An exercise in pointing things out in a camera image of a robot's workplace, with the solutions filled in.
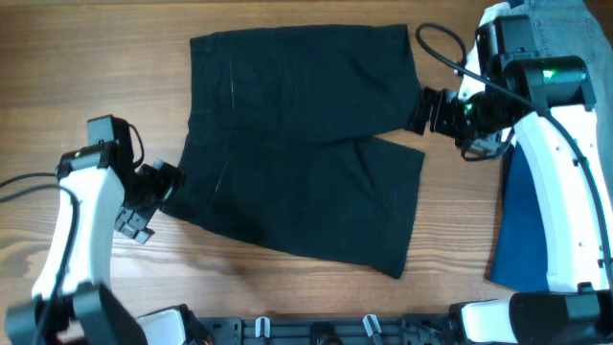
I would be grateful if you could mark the light blue denim shorts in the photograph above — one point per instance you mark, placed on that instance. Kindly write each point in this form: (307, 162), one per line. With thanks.
(567, 28)

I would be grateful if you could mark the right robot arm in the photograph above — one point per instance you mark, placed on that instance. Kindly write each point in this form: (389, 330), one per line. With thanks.
(547, 106)

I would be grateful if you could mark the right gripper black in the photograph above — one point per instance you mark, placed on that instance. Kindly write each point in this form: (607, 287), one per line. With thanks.
(439, 111)

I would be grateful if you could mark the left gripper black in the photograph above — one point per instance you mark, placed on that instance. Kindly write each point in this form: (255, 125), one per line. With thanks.
(170, 178)

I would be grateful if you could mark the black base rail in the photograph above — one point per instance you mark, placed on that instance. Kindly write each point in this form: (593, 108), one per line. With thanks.
(409, 329)

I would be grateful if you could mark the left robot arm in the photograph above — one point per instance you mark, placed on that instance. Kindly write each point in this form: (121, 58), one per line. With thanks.
(104, 190)

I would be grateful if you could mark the blue cloth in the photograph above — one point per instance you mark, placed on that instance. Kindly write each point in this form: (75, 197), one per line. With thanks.
(520, 259)

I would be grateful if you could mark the black shorts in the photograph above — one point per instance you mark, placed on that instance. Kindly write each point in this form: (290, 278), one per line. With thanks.
(285, 146)

